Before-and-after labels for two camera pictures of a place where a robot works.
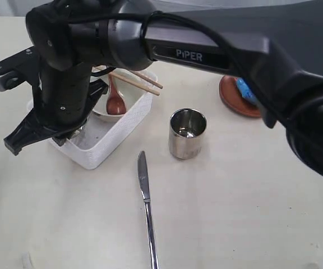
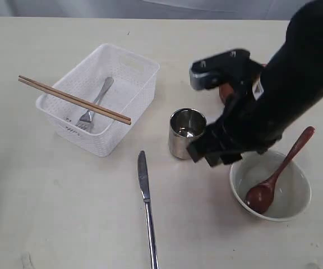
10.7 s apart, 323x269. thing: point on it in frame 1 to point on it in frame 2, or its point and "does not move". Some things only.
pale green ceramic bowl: (133, 76) to (292, 192)
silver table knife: (143, 179) does not move
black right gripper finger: (61, 139) to (229, 156)
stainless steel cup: (186, 130) does not move
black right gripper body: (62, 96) to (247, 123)
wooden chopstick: (147, 78) to (93, 108)
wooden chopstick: (136, 83) to (74, 97)
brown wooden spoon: (115, 103) to (258, 198)
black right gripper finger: (28, 131) to (212, 142)
